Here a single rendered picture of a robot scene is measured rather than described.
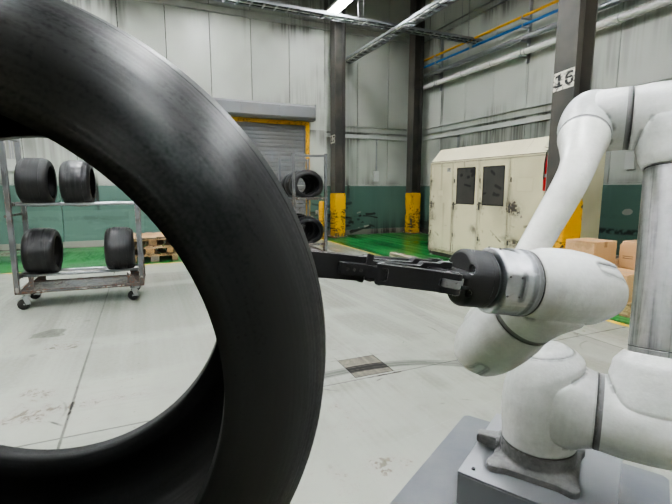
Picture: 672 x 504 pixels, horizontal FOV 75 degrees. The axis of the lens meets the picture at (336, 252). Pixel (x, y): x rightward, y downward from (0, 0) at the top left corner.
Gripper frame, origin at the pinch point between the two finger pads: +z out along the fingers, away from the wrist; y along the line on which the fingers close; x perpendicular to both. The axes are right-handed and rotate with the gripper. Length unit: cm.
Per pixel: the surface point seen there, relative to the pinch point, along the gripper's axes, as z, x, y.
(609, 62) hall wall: -631, -320, -619
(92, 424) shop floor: 71, 136, -210
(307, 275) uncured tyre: 6.5, -1.1, 14.8
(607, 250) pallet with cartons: -410, 5, -342
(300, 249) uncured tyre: 7.3, -3.2, 14.7
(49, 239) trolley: 192, 75, -500
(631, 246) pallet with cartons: -430, -3, -331
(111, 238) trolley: 130, 67, -504
